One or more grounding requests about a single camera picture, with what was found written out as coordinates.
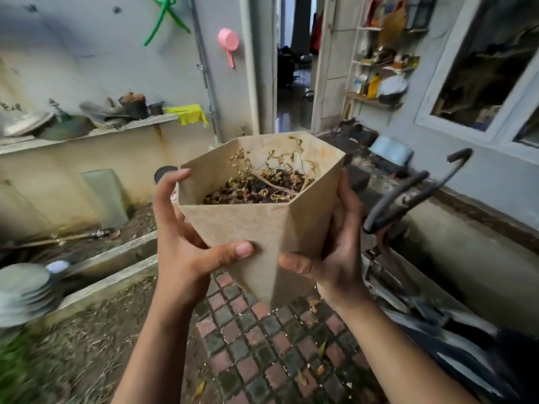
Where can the white bag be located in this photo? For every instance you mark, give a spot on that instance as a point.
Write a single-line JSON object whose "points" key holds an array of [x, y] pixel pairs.
{"points": [[392, 86]]}

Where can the white framed window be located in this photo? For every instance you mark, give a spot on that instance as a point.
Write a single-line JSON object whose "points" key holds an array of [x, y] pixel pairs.
{"points": [[459, 100]]}

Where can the pile of black shoes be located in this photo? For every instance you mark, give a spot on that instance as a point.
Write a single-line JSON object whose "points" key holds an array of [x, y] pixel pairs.
{"points": [[353, 130]]}

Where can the yellow cloth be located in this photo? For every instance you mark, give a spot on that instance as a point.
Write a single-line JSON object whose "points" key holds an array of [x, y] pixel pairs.
{"points": [[187, 114]]}

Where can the glass pane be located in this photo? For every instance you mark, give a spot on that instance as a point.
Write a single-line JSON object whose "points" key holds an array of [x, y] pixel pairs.
{"points": [[105, 197]]}

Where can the yellow bottle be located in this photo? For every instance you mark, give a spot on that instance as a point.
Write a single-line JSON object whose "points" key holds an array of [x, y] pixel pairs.
{"points": [[373, 88]]}

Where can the white drain pipe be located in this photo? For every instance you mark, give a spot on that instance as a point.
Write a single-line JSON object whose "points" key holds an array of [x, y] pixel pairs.
{"points": [[249, 67]]}

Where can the white door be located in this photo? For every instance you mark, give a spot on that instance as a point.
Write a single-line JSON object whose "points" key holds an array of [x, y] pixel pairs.
{"points": [[337, 71]]}

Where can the dark steps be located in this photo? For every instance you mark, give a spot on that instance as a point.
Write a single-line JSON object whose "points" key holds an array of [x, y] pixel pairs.
{"points": [[337, 143]]}

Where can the person's right hand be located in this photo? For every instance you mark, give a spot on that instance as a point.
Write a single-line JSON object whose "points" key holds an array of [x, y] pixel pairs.
{"points": [[345, 269]]}

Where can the person's left hand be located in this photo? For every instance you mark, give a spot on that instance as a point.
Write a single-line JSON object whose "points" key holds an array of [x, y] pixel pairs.
{"points": [[181, 265]]}

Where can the grey plate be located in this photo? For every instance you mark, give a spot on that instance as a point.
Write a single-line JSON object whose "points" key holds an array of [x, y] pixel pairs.
{"points": [[25, 124]]}

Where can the white hexagonal pot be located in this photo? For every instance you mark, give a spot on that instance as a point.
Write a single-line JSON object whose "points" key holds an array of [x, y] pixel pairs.
{"points": [[261, 239]]}

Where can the stack of grey plates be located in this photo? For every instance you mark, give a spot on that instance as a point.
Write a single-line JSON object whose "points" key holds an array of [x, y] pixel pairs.
{"points": [[25, 290]]}

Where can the pink plastic ladle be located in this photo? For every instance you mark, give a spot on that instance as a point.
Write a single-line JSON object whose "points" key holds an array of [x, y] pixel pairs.
{"points": [[228, 39]]}

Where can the wall shelf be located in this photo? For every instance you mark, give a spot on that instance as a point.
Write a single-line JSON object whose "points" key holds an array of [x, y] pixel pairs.
{"points": [[366, 100]]}

